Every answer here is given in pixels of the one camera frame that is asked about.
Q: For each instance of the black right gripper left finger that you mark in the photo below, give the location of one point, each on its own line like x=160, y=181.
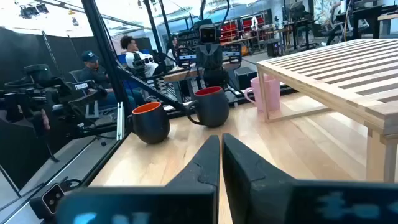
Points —
x=189, y=202

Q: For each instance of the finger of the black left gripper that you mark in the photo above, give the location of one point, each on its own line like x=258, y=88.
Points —
x=214, y=57
x=207, y=57

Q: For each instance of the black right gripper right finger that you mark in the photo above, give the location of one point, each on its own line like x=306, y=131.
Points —
x=258, y=193

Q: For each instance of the black mug red inside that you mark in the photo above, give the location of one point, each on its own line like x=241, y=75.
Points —
x=213, y=109

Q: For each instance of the black mug orange inside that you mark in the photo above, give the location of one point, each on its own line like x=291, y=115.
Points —
x=152, y=126

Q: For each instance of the black neighbouring robot arm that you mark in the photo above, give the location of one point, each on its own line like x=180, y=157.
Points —
x=40, y=90

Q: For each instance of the black equipment box with label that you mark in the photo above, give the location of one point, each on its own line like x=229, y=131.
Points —
x=232, y=52
x=186, y=56

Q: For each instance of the wooden background desk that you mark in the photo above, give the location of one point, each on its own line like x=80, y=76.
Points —
x=180, y=74

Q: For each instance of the person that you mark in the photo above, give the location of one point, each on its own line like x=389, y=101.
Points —
x=140, y=59
x=93, y=74
x=172, y=51

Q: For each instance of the black box under desk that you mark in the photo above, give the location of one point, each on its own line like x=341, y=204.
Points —
x=245, y=77

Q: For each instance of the shelf with red bins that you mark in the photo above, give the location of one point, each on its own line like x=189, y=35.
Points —
x=239, y=29

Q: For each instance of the pink mug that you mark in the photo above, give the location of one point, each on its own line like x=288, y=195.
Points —
x=272, y=93

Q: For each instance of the wooden slatted rack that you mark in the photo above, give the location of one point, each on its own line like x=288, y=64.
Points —
x=335, y=74

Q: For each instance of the person's hand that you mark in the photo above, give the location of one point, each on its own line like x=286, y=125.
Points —
x=45, y=119

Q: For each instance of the black ceiling spotlights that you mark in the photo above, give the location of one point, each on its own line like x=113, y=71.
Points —
x=31, y=11

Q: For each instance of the black aluminium table frame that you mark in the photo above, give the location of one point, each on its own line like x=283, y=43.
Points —
x=105, y=59

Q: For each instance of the silver metal bracket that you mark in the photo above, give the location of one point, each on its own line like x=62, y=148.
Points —
x=119, y=121

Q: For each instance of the small black table-level camera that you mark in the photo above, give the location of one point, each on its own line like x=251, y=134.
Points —
x=49, y=199

